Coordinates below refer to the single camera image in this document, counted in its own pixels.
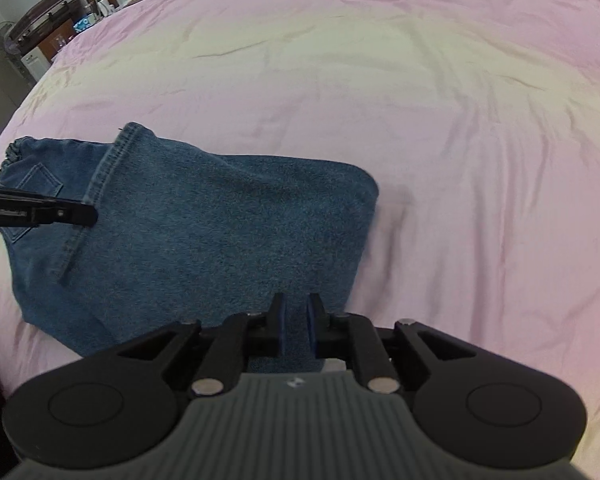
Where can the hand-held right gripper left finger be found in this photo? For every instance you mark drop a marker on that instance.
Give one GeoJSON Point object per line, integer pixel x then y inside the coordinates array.
{"type": "Point", "coordinates": [281, 327]}

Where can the white air purifier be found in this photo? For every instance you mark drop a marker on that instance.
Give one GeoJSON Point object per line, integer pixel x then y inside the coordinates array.
{"type": "Point", "coordinates": [30, 66]}

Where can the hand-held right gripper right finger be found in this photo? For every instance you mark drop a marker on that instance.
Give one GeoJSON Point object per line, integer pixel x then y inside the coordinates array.
{"type": "Point", "coordinates": [311, 327]}

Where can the pink floral blanket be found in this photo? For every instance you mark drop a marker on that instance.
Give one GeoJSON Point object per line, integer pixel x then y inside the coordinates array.
{"type": "Point", "coordinates": [430, 160]}

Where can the blue denim pants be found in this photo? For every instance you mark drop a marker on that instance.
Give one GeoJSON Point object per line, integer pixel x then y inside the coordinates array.
{"type": "Point", "coordinates": [205, 235]}

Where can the blue box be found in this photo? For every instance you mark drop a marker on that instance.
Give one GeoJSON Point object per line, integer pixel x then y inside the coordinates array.
{"type": "Point", "coordinates": [82, 23]}

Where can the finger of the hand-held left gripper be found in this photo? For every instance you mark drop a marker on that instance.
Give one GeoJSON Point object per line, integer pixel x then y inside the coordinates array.
{"type": "Point", "coordinates": [70, 214]}

